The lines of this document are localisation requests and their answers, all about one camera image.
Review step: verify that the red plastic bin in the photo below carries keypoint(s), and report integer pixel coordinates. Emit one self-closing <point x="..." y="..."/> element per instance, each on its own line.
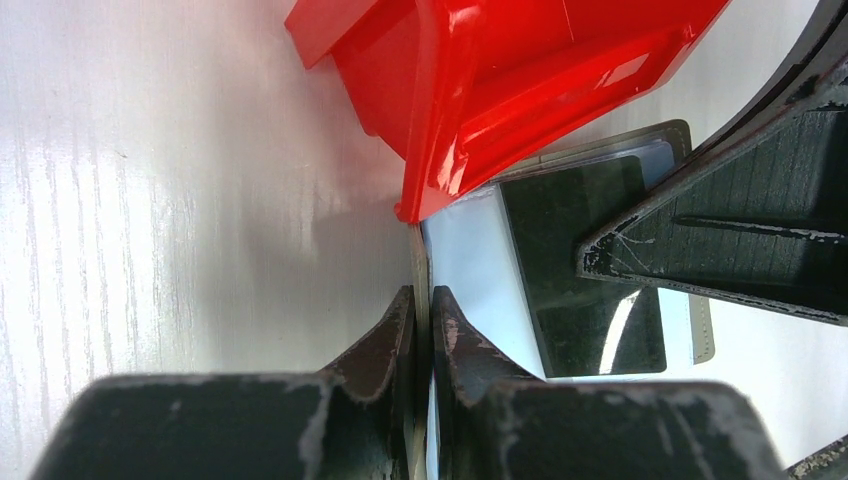
<point x="462" y="90"/>

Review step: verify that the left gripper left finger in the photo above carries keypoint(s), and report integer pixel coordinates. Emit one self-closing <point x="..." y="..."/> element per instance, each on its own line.
<point x="368" y="430"/>

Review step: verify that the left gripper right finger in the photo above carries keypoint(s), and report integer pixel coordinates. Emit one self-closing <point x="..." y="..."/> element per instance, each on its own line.
<point x="468" y="372"/>

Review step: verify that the grey card holder wallet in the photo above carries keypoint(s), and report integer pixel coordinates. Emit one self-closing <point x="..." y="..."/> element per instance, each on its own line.
<point x="633" y="426"/>

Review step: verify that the dark credit card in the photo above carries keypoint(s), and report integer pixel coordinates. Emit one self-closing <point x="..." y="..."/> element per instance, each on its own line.
<point x="585" y="325"/>

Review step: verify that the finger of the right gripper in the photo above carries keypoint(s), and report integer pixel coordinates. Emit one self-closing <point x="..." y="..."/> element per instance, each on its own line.
<point x="761" y="222"/>

